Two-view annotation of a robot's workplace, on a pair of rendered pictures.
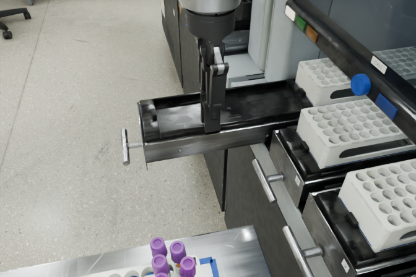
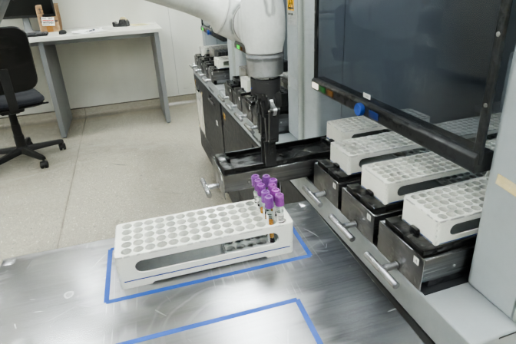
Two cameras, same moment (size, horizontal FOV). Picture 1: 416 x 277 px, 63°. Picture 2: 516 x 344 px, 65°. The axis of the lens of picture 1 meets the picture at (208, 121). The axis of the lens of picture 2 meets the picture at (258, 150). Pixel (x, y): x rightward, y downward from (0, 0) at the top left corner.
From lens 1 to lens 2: 0.49 m
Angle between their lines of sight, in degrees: 18
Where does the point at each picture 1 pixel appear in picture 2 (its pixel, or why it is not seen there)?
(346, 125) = (361, 146)
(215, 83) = (272, 122)
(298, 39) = (324, 106)
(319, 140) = (344, 154)
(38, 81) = (80, 202)
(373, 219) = (379, 182)
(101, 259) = not seen: hidden behind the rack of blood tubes
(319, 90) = (342, 134)
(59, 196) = not seen: hidden behind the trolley
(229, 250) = (293, 210)
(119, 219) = not seen: hidden behind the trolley
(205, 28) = (263, 87)
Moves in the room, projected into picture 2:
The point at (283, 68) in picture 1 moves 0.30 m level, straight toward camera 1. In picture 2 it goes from (317, 129) to (312, 172)
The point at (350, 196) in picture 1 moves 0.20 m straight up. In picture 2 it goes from (366, 179) to (372, 92)
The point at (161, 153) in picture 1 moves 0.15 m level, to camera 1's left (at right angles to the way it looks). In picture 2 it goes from (235, 183) to (177, 188)
